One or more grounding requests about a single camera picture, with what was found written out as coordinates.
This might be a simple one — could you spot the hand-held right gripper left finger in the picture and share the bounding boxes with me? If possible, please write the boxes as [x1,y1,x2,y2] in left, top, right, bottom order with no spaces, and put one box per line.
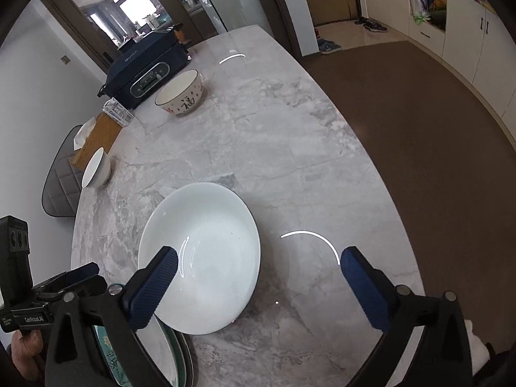
[44,246,180,387]

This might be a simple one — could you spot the cream patterned bowl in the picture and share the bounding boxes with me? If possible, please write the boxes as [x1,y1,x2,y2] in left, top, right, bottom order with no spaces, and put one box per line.
[155,69,204,116]

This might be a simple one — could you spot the dark blue electric cooker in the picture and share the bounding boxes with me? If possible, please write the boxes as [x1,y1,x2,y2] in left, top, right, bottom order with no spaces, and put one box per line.
[97,24,192,109]

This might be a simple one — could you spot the large white bowl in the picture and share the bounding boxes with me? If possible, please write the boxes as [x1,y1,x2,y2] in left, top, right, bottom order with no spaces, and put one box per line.
[138,183,261,335]

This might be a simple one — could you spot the grey quilted chair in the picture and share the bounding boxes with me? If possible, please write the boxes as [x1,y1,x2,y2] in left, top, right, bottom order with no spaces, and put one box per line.
[42,125,87,218]

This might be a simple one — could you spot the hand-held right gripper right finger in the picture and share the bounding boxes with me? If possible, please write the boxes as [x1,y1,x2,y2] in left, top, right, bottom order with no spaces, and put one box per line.
[340,246,473,387]

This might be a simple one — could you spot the grey rimmed plate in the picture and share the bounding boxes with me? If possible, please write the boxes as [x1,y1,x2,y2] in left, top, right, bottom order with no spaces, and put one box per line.
[179,332,195,387]

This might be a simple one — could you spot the white slipper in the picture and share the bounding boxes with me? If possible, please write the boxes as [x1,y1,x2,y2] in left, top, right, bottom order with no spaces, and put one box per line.
[463,320,490,372]

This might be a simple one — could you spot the green bag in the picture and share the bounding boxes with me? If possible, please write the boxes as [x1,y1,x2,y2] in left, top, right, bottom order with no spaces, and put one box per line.
[429,2,447,29]

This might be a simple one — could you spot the blue sneaker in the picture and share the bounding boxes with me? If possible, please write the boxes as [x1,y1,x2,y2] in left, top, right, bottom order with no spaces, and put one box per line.
[316,39,342,55]

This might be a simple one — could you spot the small clear box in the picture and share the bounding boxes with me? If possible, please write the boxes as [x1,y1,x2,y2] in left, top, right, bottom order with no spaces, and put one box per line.
[103,99,134,125]

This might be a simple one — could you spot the brown framed glass sliding door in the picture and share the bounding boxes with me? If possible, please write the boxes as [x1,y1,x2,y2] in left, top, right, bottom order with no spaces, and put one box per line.
[40,0,315,74]

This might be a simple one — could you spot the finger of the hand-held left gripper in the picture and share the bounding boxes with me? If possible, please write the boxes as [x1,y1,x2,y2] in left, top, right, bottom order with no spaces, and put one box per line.
[30,276,109,308]
[31,262,100,291]

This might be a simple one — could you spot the wooden tissue box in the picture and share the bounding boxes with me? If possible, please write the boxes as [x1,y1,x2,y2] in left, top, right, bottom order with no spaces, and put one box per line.
[69,113,123,170]

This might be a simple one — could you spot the person's left hand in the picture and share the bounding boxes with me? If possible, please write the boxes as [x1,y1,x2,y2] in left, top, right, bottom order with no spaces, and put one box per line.
[10,328,46,383]

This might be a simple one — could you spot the small white bowl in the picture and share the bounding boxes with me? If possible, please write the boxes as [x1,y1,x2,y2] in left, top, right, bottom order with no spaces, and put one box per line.
[82,148,113,189]

